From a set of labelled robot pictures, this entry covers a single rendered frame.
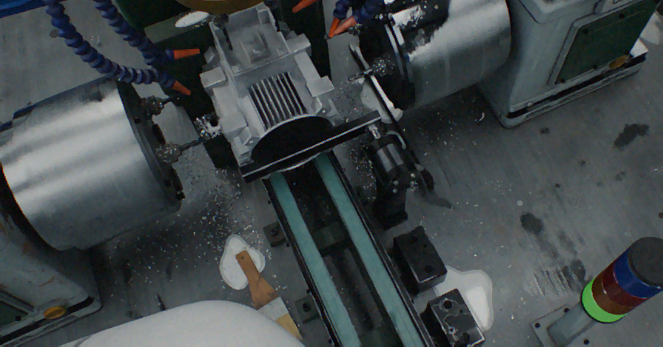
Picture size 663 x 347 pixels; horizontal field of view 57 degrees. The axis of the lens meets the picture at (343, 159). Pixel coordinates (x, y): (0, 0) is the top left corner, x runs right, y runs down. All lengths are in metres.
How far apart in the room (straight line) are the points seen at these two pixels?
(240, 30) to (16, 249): 0.48
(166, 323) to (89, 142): 0.62
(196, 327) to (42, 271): 0.73
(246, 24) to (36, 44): 0.70
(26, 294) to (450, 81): 0.78
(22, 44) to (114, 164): 0.75
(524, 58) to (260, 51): 0.46
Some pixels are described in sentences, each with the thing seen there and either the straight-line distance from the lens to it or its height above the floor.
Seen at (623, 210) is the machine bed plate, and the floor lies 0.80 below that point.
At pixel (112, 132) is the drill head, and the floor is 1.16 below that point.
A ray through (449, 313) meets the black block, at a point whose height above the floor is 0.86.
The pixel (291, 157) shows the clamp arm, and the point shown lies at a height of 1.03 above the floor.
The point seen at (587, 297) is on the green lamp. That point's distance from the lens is 0.93.
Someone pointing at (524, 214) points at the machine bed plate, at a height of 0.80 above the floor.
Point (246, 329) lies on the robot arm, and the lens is 0.35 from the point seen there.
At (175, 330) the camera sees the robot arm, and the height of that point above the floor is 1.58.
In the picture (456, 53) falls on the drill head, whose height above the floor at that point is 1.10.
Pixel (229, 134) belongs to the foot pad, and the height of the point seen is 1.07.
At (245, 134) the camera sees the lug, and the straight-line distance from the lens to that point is 0.97.
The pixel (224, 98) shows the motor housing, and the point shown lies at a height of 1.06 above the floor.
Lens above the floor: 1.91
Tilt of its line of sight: 62 degrees down
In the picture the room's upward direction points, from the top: 7 degrees counter-clockwise
